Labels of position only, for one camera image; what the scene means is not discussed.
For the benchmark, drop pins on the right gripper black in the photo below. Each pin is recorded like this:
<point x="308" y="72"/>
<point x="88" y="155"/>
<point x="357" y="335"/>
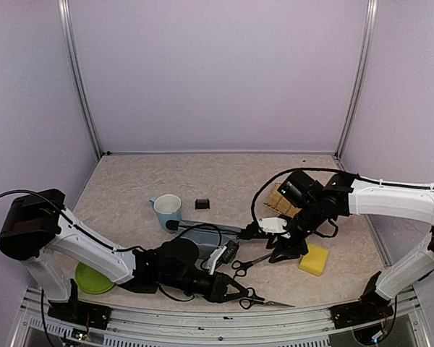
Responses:
<point x="292" y="250"/>

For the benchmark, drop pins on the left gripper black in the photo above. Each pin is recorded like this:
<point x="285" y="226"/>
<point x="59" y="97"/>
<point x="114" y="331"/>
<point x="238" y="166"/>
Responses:
<point x="219" y="288"/>

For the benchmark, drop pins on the black handled scissors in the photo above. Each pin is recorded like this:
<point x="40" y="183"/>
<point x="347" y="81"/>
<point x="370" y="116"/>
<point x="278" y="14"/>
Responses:
<point x="240" y="268"/>
<point x="253" y="299"/>

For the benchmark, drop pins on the grey zipper pouch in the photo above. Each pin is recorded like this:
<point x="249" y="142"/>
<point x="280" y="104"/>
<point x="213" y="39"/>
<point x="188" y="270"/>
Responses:
<point x="206" y="236"/>

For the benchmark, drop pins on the black clipper comb guard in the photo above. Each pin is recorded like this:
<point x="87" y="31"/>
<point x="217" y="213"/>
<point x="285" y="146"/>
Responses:
<point x="202" y="204"/>

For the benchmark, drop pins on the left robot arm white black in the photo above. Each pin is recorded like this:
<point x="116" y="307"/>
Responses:
<point x="39" y="222"/>

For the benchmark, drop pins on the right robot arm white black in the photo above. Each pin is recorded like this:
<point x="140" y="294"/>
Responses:
<point x="348" y="194"/>

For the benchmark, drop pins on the yellow sponge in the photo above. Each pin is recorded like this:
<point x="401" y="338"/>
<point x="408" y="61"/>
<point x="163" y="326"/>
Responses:
<point x="314" y="261"/>

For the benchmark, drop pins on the woven bamboo tray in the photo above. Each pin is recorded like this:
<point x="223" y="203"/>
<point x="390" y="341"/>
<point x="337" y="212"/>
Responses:
<point x="279" y="204"/>

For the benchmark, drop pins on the light blue cup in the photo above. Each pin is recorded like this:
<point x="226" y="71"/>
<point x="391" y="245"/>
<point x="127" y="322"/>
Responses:
<point x="167" y="207"/>

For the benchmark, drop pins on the green plastic plate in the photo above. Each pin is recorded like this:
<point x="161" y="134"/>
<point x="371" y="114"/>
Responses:
<point x="90" y="281"/>

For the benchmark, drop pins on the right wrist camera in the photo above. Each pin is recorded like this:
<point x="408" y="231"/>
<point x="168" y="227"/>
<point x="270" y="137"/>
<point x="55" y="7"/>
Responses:
<point x="265" y="228"/>

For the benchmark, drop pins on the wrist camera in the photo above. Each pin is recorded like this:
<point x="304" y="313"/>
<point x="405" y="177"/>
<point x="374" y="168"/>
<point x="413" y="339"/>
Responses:
<point x="265" y="228"/>
<point x="222" y="255"/>

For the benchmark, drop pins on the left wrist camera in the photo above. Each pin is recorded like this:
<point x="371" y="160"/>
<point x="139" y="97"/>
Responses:
<point x="222" y="255"/>

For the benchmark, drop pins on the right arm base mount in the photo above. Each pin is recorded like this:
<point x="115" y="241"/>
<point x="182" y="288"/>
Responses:
<point x="357" y="313"/>

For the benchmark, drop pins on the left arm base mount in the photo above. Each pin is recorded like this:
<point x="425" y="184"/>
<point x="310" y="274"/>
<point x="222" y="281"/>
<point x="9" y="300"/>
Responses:
<point x="82" y="313"/>

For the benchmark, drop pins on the aluminium front rail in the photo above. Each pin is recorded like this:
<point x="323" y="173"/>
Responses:
<point x="260" y="326"/>

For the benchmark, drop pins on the right aluminium corner post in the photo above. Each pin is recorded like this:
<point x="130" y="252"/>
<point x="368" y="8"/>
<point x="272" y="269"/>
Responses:
<point x="359" y="79"/>

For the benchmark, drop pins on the aluminium corner post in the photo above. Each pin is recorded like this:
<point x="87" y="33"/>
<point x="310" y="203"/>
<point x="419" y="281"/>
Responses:
<point x="69" y="37"/>
<point x="359" y="79"/>

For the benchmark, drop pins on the left aluminium corner post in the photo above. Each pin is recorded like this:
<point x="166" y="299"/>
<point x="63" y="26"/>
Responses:
<point x="69" y="37"/>

